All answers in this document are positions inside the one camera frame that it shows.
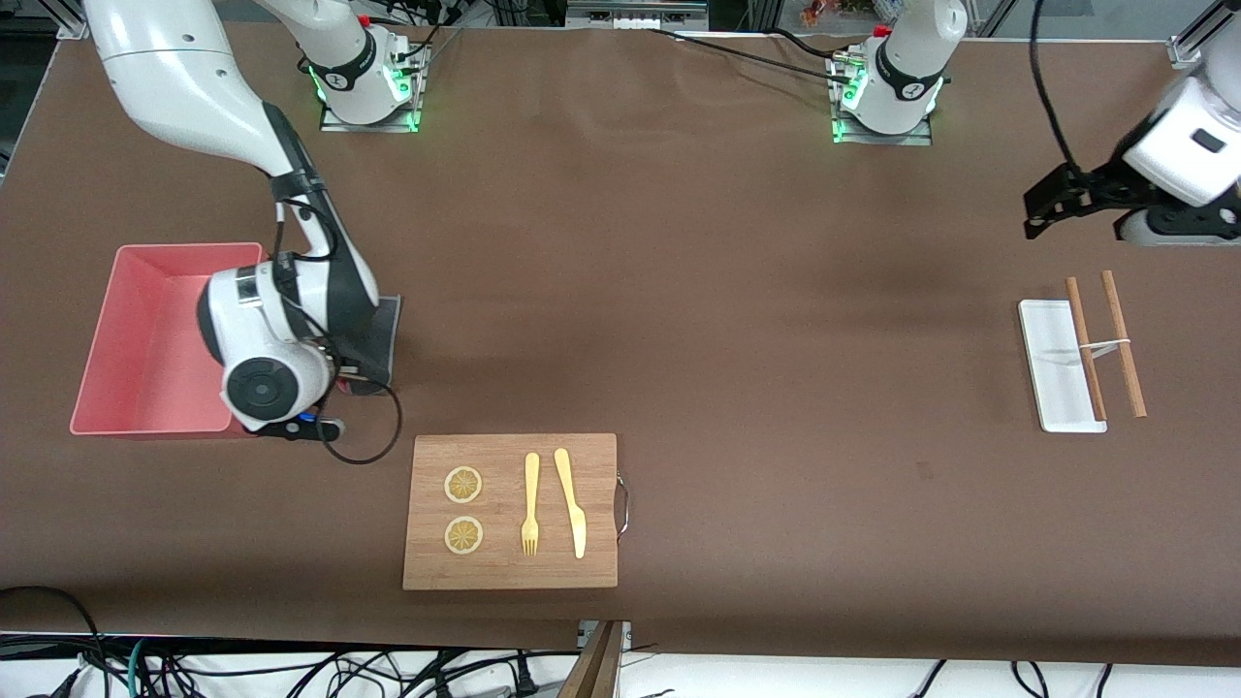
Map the yellow fork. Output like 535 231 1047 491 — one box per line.
521 453 541 557

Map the thick black floor cable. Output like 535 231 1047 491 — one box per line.
0 586 104 670

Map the silver frame rail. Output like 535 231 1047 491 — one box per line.
567 0 710 31

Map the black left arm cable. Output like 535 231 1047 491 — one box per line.
1028 0 1087 177

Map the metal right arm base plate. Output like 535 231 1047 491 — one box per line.
320 44 421 134

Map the yellow knife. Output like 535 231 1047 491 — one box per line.
554 448 589 560

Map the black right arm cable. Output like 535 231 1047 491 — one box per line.
274 192 404 466

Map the wooden plank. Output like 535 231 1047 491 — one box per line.
557 620 626 698

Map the grey and red cloth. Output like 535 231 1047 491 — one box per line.
334 296 404 397

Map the black cable on table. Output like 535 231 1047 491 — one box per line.
645 27 856 84

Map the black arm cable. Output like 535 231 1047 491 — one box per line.
1028 0 1087 177
274 192 404 466

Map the pink plastic bin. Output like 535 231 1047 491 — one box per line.
70 242 288 438

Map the wooden cutting board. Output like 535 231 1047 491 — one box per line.
402 433 631 591

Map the wooden chopstick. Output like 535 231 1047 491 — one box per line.
1100 270 1148 419
1066 277 1107 422

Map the white rectangular tray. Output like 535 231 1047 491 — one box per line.
1018 300 1108 433

